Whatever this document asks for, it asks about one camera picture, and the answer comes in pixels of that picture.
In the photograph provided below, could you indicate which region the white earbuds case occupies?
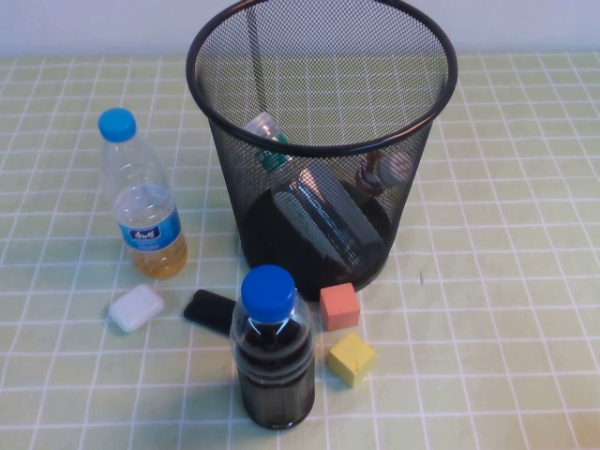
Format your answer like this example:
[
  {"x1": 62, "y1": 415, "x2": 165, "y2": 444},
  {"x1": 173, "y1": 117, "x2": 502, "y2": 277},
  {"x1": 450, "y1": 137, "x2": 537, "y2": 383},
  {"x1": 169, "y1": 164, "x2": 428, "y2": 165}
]
[{"x1": 108, "y1": 283, "x2": 166, "y2": 334}]

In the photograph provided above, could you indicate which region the yellow cube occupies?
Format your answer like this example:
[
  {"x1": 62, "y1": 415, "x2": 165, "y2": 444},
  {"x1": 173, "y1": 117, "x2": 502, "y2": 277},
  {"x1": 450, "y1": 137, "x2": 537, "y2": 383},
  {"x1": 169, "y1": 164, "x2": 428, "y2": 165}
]
[{"x1": 326, "y1": 331, "x2": 379, "y2": 388}]

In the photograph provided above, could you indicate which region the clear bottle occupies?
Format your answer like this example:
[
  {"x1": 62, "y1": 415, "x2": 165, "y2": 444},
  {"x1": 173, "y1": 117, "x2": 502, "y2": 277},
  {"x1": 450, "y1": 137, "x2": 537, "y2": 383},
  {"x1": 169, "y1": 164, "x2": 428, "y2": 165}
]
[{"x1": 242, "y1": 111, "x2": 388, "y2": 278}]

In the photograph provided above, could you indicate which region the flat black remote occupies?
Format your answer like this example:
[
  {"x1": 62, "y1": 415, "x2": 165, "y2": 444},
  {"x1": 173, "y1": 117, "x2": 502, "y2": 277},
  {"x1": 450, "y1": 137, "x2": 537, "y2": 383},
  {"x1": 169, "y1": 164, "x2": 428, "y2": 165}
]
[{"x1": 182, "y1": 289, "x2": 238, "y2": 337}]

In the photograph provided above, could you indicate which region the orange cube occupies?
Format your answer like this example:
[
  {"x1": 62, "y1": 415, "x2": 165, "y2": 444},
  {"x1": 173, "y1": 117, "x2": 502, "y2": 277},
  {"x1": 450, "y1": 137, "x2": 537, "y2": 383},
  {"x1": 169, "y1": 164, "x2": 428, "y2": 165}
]
[{"x1": 320, "y1": 282, "x2": 361, "y2": 333}]

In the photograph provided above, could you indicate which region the brown-labelled bottle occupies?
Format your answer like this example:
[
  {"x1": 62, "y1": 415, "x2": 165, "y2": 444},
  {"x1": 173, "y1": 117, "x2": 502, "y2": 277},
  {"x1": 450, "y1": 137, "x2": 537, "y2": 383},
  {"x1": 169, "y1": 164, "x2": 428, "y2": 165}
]
[{"x1": 355, "y1": 149, "x2": 418, "y2": 196}]

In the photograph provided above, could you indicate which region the light-blue-capped bottle, yellow liquid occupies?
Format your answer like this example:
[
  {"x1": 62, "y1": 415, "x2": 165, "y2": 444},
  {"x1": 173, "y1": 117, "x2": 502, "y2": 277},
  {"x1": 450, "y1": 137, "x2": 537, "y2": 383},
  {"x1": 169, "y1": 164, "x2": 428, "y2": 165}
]
[{"x1": 97, "y1": 107, "x2": 188, "y2": 281}]

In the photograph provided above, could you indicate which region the green checked tablecloth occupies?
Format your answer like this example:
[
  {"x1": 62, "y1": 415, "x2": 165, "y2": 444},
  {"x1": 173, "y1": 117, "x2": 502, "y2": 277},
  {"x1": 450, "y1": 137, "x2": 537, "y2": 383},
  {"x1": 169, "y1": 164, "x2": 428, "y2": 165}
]
[{"x1": 0, "y1": 50, "x2": 600, "y2": 450}]

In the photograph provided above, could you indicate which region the blue-capped bottle, dark liquid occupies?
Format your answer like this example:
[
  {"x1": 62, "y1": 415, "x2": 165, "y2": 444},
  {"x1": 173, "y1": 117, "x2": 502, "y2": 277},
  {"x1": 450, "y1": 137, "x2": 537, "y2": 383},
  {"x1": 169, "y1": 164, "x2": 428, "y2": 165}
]
[{"x1": 229, "y1": 264, "x2": 317, "y2": 430}]

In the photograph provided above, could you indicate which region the black mesh wastebasket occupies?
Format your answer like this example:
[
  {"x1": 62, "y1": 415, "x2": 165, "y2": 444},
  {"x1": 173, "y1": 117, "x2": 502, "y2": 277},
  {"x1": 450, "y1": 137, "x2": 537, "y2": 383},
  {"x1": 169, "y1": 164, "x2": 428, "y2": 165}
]
[{"x1": 185, "y1": 0, "x2": 459, "y2": 302}]

